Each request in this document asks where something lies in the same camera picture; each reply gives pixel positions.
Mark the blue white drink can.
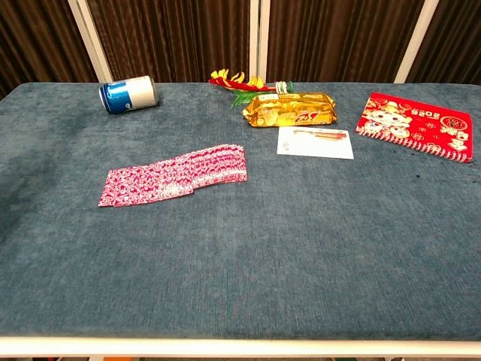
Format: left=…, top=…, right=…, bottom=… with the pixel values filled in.
left=98, top=75, right=160, bottom=115

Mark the red yellow artificial flower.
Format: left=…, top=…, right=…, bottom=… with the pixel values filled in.
left=208, top=68, right=277, bottom=109

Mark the blue velvet tablecloth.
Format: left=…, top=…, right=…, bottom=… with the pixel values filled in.
left=0, top=81, right=481, bottom=342

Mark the white upright frame post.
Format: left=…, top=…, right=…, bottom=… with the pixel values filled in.
left=248, top=0, right=271, bottom=86

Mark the white printed paper card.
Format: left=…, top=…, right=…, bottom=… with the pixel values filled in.
left=276, top=126, right=355, bottom=161

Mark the red 2025 spiral calendar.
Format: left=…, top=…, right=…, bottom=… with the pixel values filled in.
left=355, top=92, right=474, bottom=164

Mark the brown pleated curtain panel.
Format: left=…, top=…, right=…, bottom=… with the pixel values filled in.
left=265, top=0, right=428, bottom=84
left=0, top=0, right=98, bottom=99
left=407, top=0, right=481, bottom=86
left=86, top=0, right=252, bottom=83

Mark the gold foil snack package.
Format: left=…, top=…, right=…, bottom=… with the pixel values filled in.
left=241, top=92, right=338, bottom=129

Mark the white table edge rail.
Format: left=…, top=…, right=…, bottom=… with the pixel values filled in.
left=0, top=335, right=481, bottom=359

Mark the spread of red cards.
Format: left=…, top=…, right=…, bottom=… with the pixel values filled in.
left=98, top=143, right=249, bottom=208

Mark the white slanted frame post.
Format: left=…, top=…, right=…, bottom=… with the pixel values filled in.
left=67, top=0, right=114, bottom=84
left=394, top=0, right=441, bottom=84

